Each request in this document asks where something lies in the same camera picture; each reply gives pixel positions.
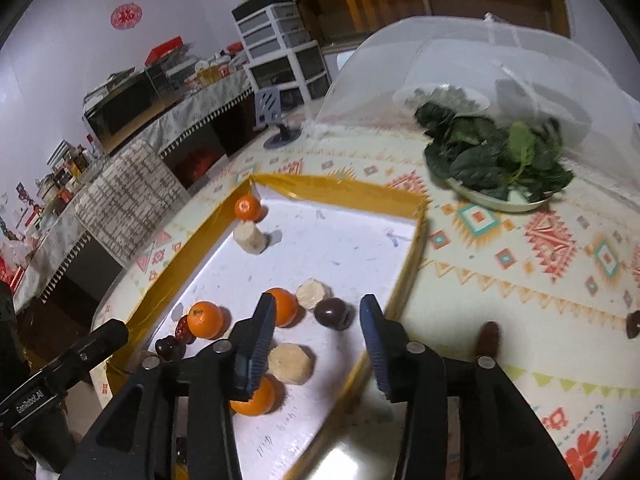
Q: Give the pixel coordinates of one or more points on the row of jars and bottles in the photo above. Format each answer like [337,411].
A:
[65,170]

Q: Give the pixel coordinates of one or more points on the grey stand with black base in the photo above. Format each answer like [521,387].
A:
[275,110]

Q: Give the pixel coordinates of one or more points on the large orange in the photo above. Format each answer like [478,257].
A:
[286,306]

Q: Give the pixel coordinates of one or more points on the white oval plate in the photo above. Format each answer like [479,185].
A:
[505,202]

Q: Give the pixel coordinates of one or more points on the small orange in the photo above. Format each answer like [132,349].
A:
[205,319]

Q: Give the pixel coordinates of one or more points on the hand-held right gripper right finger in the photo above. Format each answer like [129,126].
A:
[374,345]

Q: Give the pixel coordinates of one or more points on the dark round fruit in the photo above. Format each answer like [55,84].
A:
[634,324]
[332,313]
[167,347]

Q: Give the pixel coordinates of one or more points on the patterned counter cloth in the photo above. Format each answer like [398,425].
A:
[200,105]

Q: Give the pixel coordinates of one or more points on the red date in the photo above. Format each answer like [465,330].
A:
[182,331]
[487,338]

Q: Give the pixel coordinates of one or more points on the white mesh food cover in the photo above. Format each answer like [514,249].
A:
[380,50]

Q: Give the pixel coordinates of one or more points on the pale peeled root piece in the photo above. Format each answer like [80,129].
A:
[249,237]
[291,363]
[313,293]

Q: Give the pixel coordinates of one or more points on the white tray with yellow tape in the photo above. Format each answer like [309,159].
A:
[350,255]

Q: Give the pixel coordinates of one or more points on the patterned tablecloth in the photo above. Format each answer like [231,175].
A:
[500,280]

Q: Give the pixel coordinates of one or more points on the red box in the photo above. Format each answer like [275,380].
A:
[165,49]

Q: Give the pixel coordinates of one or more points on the red paper cut decoration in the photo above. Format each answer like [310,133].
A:
[126,16]

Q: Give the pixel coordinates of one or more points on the chair with patterned cover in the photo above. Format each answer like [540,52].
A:
[130,200]

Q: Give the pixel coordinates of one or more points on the small grey drawer unit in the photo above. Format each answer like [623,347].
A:
[272,30]

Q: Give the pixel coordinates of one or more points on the leafy greens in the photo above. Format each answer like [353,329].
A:
[490,155]

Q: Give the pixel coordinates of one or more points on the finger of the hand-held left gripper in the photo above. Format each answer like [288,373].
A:
[105,340]

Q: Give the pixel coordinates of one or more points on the white plastic drawer unit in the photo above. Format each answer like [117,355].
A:
[295,72]

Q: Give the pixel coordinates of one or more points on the brown wooden cabinet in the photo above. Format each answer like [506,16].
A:
[400,0]

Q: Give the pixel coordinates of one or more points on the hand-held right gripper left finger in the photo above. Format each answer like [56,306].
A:
[260,342]

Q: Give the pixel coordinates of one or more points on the black microwave oven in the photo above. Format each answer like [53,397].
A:
[125,110]

